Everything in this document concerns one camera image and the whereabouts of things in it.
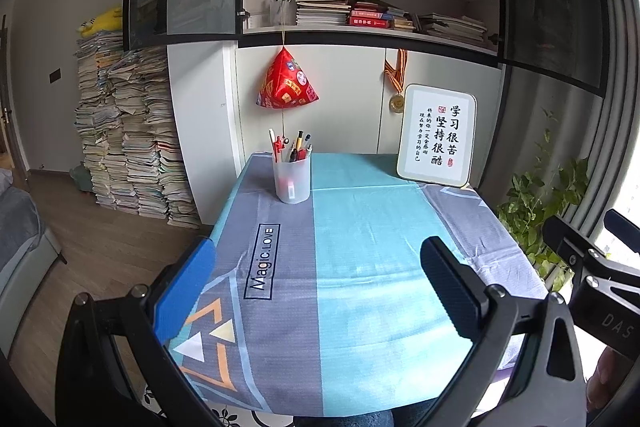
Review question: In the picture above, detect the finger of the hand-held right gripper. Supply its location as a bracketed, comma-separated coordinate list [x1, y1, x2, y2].
[542, 216, 608, 280]
[602, 209, 640, 253]

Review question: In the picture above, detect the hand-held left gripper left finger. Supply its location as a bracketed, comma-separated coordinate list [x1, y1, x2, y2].
[55, 236, 221, 427]

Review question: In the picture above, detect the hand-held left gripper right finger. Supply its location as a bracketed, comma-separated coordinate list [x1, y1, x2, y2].
[420, 236, 587, 427]

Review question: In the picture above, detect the frosted plastic pen cup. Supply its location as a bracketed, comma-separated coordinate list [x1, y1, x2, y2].
[272, 152, 312, 204]

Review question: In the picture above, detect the person's right hand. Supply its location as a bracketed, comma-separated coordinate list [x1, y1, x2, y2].
[585, 347, 621, 414]

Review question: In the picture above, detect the green potted plant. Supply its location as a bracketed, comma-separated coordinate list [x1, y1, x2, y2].
[497, 109, 591, 293]

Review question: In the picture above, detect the blue grey tablecloth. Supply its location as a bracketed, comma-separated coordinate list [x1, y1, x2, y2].
[167, 152, 551, 418]

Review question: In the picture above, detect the framed calligraphy sign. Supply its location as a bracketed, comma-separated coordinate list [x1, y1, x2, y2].
[396, 83, 477, 188]

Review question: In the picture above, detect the black white floor mat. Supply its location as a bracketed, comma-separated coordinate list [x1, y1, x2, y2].
[142, 382, 301, 427]

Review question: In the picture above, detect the teal green cloth bundle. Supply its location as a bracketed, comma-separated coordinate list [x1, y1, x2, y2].
[69, 163, 95, 194]

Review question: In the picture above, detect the person's blue jeans leg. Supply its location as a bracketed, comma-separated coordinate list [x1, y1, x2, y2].
[295, 399, 436, 427]

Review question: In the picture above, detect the tall pile of paper books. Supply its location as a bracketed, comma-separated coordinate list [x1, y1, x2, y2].
[75, 29, 201, 228]

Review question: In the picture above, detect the grey bed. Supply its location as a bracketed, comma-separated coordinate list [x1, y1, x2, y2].
[0, 169, 68, 308]

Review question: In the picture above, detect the gold medal with striped ribbon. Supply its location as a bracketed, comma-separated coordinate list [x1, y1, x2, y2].
[384, 48, 408, 114]

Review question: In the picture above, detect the right glass cabinet door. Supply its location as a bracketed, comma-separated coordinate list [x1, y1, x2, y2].
[490, 0, 610, 98]

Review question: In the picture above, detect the wide stack of thin books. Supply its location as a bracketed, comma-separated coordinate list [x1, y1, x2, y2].
[416, 12, 488, 44]

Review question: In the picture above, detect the red pyramid hanging ornament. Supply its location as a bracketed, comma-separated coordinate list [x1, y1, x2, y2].
[256, 27, 320, 140]

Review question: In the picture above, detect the small stack of tan books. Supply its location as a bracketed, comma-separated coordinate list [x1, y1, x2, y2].
[391, 7, 417, 32]

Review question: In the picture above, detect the stack of red books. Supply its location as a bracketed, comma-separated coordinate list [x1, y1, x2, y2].
[347, 3, 395, 28]

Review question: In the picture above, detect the yellow plush toy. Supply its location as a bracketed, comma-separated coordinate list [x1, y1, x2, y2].
[77, 6, 124, 38]

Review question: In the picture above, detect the clear pen holder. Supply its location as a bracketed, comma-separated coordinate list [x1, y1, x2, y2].
[266, 0, 297, 28]

